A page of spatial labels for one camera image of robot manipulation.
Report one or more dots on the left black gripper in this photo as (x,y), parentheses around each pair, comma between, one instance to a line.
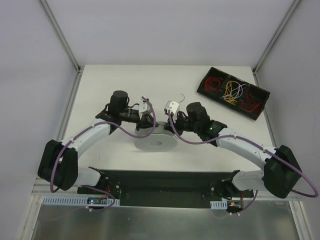
(144,120)

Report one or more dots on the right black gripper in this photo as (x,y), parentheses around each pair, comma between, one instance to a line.
(173,122)

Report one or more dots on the grey plastic spool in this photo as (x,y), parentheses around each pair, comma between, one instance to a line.
(160,140)

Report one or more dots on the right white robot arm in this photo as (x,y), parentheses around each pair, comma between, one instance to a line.
(278,171)

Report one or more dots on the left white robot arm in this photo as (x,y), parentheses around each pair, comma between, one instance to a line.
(59,163)

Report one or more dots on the black three-compartment bin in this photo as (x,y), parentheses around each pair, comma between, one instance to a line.
(233,93)

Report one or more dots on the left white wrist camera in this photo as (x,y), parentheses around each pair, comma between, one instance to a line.
(144,108)

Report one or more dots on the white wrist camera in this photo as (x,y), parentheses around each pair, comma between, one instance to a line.
(172,107)
(144,108)

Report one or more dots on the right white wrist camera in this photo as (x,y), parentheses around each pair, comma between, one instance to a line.
(172,107)

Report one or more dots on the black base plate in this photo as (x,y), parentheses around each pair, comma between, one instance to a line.
(166,189)

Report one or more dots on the right white cable duct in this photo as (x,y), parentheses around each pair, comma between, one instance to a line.
(219,205)

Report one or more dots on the white cable duct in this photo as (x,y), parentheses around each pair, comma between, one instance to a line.
(219,205)
(80,201)

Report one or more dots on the left white cable duct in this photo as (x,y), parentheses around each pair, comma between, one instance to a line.
(80,201)

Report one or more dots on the aluminium frame rail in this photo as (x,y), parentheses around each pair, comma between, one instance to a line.
(42,187)

